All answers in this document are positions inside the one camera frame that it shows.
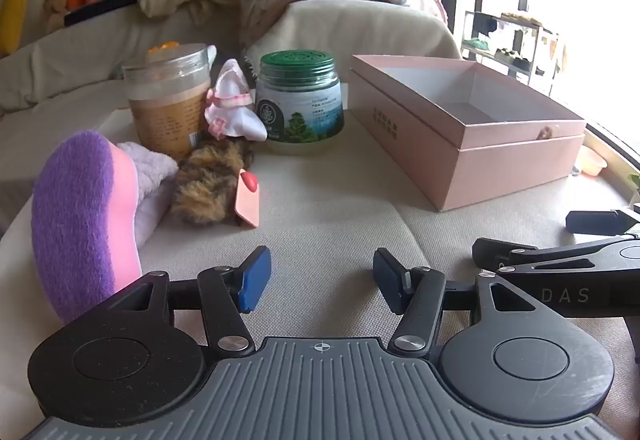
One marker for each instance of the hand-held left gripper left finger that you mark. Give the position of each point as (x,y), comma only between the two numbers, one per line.
(256,277)

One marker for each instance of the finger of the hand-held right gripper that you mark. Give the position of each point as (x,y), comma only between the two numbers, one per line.
(530,256)
(597,221)

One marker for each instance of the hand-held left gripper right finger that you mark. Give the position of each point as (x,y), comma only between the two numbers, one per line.
(389,282)

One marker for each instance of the pink cardboard box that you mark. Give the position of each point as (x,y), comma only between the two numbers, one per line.
(500,169)

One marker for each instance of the brown furry doll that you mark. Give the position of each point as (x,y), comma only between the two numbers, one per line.
(205,190)

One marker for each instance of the white pink bow cloth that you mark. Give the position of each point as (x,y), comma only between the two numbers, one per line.
(235,119)

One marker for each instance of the purple pink plush slipper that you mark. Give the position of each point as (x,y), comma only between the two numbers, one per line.
(75,220)

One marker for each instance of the small orange bowl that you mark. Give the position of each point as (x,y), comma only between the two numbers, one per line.
(591,162)

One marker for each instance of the beige tablecloth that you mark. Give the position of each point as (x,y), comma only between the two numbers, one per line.
(325,220)

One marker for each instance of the small brown fuzzy item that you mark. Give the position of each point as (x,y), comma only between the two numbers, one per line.
(546,132)

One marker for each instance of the green lidded air freshener jar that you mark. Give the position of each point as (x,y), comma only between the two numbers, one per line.
(300,119)

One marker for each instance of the clear plastic jar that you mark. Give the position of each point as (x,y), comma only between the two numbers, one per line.
(165,119)

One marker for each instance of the metal shelf rack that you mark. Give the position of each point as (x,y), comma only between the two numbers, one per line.
(500,34)

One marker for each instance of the small orange toy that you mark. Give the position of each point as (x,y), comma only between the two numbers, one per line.
(162,47)

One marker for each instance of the bed with beige sheet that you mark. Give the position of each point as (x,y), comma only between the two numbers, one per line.
(75,49)

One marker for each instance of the black flat board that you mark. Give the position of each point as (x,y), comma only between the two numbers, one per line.
(100,7)

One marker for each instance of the brown plush toy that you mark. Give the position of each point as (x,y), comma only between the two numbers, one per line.
(54,12)

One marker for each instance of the yellow pillow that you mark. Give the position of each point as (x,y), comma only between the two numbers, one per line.
(14,14)

